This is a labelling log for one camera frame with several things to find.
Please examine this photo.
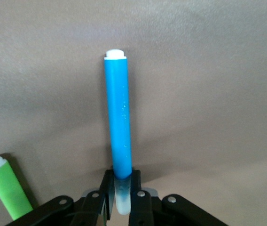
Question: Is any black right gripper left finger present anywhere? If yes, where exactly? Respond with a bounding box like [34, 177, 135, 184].
[5, 169, 116, 226]

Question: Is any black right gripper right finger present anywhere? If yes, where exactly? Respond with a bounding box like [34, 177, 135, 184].
[128, 169, 229, 226]

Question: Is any blue marker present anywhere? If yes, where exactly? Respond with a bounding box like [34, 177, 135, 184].
[103, 48, 133, 216]

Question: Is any green marker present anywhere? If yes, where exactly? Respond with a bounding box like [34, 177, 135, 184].
[0, 156, 34, 221]

